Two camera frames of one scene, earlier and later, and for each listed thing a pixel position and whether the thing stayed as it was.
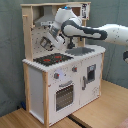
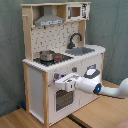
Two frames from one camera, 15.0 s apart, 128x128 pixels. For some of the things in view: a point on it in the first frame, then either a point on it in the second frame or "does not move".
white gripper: x=55 y=36 → x=67 y=82
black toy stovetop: x=52 y=59 does not move
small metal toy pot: x=46 y=43 → x=46 y=55
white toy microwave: x=84 y=10 does not move
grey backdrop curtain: x=13 y=86 does not move
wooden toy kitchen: x=59 y=81 does not move
